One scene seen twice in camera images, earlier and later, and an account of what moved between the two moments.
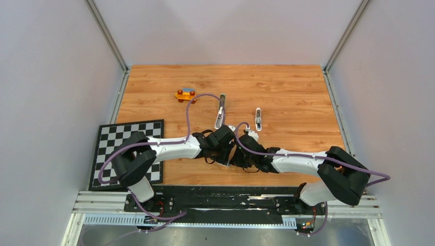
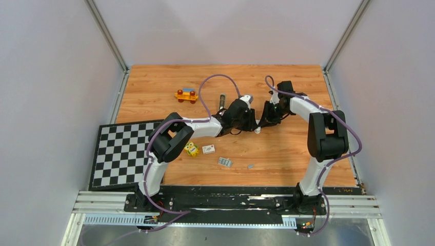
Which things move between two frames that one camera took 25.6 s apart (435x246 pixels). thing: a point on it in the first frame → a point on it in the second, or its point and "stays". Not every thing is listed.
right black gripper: (236, 161) → (267, 120)
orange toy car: (186, 94) stays
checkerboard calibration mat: (111, 136) stays
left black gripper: (223, 159) → (251, 124)
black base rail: (226, 202) stays
